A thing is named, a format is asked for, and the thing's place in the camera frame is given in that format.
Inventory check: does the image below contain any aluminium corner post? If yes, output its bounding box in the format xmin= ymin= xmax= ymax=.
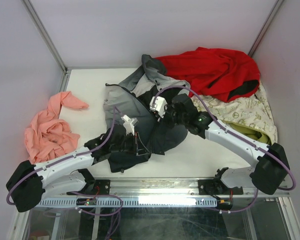
xmin=21 ymin=0 xmax=69 ymax=74
xmin=248 ymin=0 xmax=286 ymax=58

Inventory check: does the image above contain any aluminium front rail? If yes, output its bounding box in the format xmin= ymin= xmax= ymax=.
xmin=21 ymin=176 xmax=290 ymax=198

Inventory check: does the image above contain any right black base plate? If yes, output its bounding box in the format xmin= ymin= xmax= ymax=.
xmin=197 ymin=179 xmax=244 ymax=196

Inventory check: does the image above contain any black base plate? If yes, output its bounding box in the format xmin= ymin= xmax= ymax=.
xmin=66 ymin=179 xmax=111 ymax=196
xmin=197 ymin=179 xmax=244 ymax=196

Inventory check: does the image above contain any right aluminium corner post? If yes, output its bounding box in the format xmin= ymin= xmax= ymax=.
xmin=248 ymin=0 xmax=286 ymax=58

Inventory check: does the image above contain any dark grey zip jacket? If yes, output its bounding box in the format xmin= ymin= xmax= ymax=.
xmin=103 ymin=54 xmax=191 ymax=173

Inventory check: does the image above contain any pink cloth garment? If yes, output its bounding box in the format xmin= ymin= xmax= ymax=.
xmin=24 ymin=91 xmax=89 ymax=164

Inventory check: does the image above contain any left aluminium corner post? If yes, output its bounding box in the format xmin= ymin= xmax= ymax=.
xmin=21 ymin=0 xmax=69 ymax=74

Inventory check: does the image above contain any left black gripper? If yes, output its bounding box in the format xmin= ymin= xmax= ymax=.
xmin=110 ymin=132 xmax=149 ymax=157

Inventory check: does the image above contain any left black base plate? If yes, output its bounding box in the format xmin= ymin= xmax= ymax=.
xmin=66 ymin=179 xmax=111 ymax=196

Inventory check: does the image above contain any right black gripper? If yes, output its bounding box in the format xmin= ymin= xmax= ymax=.
xmin=155 ymin=103 xmax=188 ymax=129

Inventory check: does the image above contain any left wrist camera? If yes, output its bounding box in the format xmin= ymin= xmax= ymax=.
xmin=121 ymin=114 xmax=139 ymax=136

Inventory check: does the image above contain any red jacket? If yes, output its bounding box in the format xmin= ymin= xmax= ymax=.
xmin=156 ymin=47 xmax=260 ymax=103

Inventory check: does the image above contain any cream patterned garment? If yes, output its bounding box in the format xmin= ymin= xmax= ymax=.
xmin=191 ymin=84 xmax=278 ymax=145

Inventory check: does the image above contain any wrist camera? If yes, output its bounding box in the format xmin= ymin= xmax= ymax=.
xmin=121 ymin=114 xmax=139 ymax=136
xmin=149 ymin=96 xmax=167 ymax=122

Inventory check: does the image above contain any white slotted cable duct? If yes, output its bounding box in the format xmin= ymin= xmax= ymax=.
xmin=36 ymin=195 xmax=217 ymax=208

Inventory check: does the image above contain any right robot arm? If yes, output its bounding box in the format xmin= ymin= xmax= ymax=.
xmin=150 ymin=93 xmax=290 ymax=195

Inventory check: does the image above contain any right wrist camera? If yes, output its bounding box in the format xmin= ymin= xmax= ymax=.
xmin=149 ymin=96 xmax=167 ymax=122

